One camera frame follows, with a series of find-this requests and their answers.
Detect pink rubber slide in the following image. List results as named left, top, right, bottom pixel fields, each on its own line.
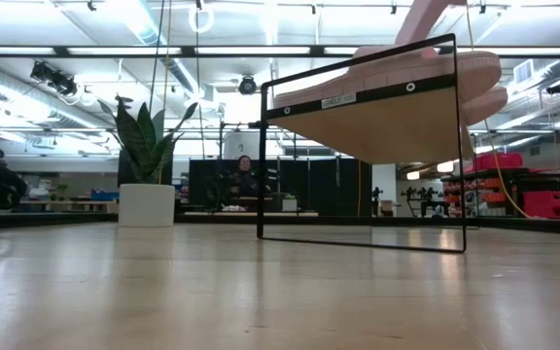
left=272, top=46, right=504, bottom=109
left=462, top=86, right=509, bottom=126
left=393, top=0, right=469, bottom=49

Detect white shelf label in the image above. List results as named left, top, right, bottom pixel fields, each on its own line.
left=320, top=92, right=358, bottom=110

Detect person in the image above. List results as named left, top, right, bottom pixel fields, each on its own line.
left=0, top=147, right=28, bottom=210
left=232, top=154, right=263, bottom=198

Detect black partition screen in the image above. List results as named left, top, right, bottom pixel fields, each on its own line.
left=188, top=157, right=372, bottom=218

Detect white box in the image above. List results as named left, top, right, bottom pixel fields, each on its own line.
left=223, top=130, right=261, bottom=160

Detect round black ceiling lamp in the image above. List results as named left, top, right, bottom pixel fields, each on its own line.
left=237, top=74, right=259, bottom=96

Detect white pillar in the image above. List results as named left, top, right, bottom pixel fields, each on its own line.
left=370, top=162, right=398, bottom=216

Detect white plant pot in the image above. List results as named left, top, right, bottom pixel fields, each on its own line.
left=118, top=183, right=176, bottom=228

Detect green snake plant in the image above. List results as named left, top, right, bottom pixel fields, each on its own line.
left=97, top=95, right=198, bottom=186

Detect background black robot arms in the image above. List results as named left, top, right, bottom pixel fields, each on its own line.
left=400, top=186, right=451, bottom=219

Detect black overhead beam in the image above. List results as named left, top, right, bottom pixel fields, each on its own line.
left=0, top=44, right=560, bottom=59

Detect rack with red bins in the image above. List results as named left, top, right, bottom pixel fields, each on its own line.
left=440, top=167, right=519, bottom=219

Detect red storage bin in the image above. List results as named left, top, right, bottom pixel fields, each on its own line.
left=472, top=152, right=524, bottom=172

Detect black stage lights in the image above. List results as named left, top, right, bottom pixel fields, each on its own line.
left=29, top=60, right=79, bottom=97

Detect red crate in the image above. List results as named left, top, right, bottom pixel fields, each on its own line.
left=522, top=190, right=560, bottom=220

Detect wooden shelf with black frame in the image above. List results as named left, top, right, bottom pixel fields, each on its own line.
left=256, top=32, right=478, bottom=255

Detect thin black hanging cable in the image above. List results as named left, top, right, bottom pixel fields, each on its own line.
left=149, top=0, right=165, bottom=116

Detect white ring light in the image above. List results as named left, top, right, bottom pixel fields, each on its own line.
left=187, top=3, right=216, bottom=35

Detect black metal table frame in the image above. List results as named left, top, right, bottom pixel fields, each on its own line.
left=0, top=211, right=560, bottom=238

